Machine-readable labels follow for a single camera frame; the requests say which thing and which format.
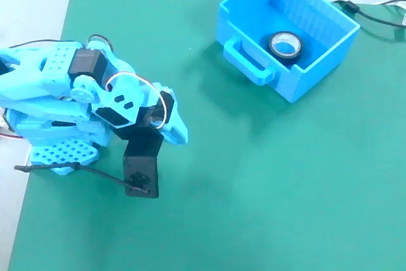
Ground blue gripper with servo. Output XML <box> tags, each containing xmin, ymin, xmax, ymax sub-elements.
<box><xmin>137</xmin><ymin>81</ymin><xmax>190</xmax><ymax>145</ymax></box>

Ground black electrical tape roll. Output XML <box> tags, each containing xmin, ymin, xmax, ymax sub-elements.
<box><xmin>268</xmin><ymin>30</ymin><xmax>304</xmax><ymax>67</ymax></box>

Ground blue perforated robot base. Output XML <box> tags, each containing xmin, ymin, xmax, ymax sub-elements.
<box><xmin>25</xmin><ymin>137</ymin><xmax>100</xmax><ymax>177</ymax></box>

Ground green mat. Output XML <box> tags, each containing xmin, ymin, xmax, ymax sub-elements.
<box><xmin>8</xmin><ymin>0</ymin><xmax>406</xmax><ymax>271</ymax></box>

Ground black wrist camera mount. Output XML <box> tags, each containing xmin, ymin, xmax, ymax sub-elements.
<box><xmin>111</xmin><ymin>121</ymin><xmax>166</xmax><ymax>201</ymax></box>

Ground white looped cable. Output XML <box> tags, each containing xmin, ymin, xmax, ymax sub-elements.
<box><xmin>105</xmin><ymin>72</ymin><xmax>167</xmax><ymax>131</ymax></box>

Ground black camera cable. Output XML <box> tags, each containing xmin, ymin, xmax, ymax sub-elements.
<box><xmin>13</xmin><ymin>162</ymin><xmax>150</xmax><ymax>190</ymax></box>

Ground blue plastic box with handle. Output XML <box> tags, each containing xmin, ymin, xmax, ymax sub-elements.
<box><xmin>217</xmin><ymin>0</ymin><xmax>362</xmax><ymax>104</ymax></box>

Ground red and white servo wires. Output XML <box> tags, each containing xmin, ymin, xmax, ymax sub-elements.
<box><xmin>0</xmin><ymin>105</ymin><xmax>25</xmax><ymax>141</ymax></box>

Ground black cable with connector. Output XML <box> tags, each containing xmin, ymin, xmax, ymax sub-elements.
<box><xmin>331</xmin><ymin>0</ymin><xmax>406</xmax><ymax>27</ymax></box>

